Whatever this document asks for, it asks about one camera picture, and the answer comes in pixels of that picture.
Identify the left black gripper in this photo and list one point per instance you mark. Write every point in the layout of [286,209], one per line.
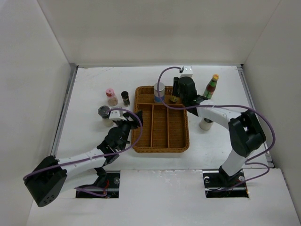
[134,124]

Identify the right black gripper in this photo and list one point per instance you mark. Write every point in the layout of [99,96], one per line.
[176,85]

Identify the brown cap yellow oil bottle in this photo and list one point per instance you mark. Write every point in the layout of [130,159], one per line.
[173,99]

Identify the silver cap blue label shaker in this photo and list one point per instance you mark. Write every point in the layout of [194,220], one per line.
[159,92]

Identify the red green sauce bottle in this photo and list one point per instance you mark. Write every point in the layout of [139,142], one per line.
[211,86]

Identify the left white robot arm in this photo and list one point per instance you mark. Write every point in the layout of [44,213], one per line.
[53,176]

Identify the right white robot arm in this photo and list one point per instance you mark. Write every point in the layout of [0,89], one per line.
[246,134]

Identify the brown wicker divided tray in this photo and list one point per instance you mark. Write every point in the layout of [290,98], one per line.
[164,130]

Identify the black cap pepper bottle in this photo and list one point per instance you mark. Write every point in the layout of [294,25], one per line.
[125,98]

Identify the pink cap spice jar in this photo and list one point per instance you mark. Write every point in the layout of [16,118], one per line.
[111,97]

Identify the black lid salt grinder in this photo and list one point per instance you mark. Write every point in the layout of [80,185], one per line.
[103,111]

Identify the white black top grinder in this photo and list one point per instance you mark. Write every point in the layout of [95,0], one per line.
[206,124]

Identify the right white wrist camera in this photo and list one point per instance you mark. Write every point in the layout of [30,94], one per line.
[186,71]

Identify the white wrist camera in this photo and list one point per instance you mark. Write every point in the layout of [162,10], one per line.
[186,71]
[115,113]

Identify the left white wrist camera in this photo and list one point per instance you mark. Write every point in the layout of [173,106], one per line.
[115,113]

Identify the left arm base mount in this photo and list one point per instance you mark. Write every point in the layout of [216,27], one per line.
[106,186]

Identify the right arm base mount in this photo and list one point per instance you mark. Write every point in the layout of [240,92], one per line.
[218,185]

